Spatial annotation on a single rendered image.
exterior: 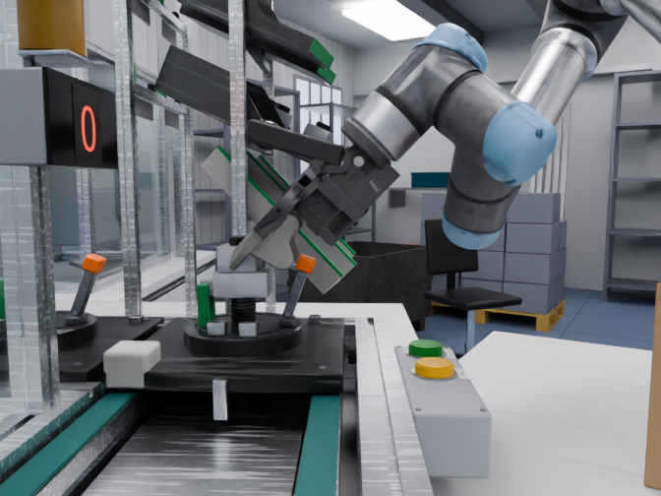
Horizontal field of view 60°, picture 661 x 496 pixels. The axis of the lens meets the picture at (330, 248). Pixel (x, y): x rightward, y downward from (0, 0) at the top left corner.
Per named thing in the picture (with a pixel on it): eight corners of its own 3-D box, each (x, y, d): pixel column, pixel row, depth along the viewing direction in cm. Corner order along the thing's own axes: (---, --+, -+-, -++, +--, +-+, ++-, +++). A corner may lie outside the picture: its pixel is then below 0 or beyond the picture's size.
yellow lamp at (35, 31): (96, 62, 49) (93, 3, 49) (68, 48, 45) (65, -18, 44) (39, 62, 50) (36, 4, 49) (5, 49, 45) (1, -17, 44)
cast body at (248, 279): (272, 291, 70) (271, 234, 69) (268, 298, 66) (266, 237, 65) (205, 291, 71) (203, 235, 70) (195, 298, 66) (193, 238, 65)
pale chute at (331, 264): (339, 280, 101) (357, 264, 100) (323, 294, 88) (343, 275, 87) (231, 167, 103) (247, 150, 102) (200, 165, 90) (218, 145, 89)
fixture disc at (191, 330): (306, 326, 75) (306, 311, 75) (296, 358, 62) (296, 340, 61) (201, 325, 76) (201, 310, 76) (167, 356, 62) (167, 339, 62)
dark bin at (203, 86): (329, 166, 99) (346, 127, 97) (310, 163, 86) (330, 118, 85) (190, 100, 103) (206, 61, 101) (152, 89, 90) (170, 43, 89)
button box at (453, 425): (449, 393, 71) (450, 343, 70) (491, 480, 50) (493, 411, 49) (391, 392, 71) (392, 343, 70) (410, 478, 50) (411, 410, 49)
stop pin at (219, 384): (229, 415, 57) (228, 376, 57) (226, 420, 56) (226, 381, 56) (215, 415, 57) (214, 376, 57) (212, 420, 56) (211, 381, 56)
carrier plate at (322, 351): (344, 332, 80) (344, 317, 80) (342, 394, 57) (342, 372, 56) (175, 330, 81) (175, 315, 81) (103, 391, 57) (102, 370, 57)
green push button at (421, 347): (440, 355, 69) (440, 339, 68) (445, 365, 65) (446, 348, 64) (406, 354, 69) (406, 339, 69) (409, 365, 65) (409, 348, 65)
